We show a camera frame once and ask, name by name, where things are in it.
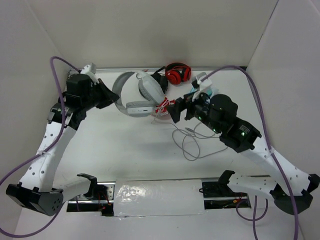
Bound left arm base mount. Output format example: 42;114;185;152
66;182;116;217

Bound red black headphones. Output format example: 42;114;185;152
165;62;192;85

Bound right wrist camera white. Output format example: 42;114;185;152
191;72;213;101

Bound white grey headphones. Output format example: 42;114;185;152
112;71;165;118

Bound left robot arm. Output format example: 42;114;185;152
6;74;119;216

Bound grey headphone cable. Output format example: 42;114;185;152
172;119;229;161

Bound aluminium frame rail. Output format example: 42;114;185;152
51;65;247;176

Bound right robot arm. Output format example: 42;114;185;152
167;93;320;215

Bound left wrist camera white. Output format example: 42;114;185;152
80;63;99;84

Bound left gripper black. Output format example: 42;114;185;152
81;78;119;111

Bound black headset with cable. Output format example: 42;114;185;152
151;66;169;94

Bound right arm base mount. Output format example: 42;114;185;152
198;178;251;210

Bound teal headphones blue cable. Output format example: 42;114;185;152
190;82;220;103

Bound white taped cover plate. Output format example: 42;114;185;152
113;179;205;217

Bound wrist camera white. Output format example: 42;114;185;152
191;72;213;101
80;63;99;84

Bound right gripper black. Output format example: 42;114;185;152
164;86;222;133

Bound red white headphones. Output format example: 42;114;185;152
151;96;176;118

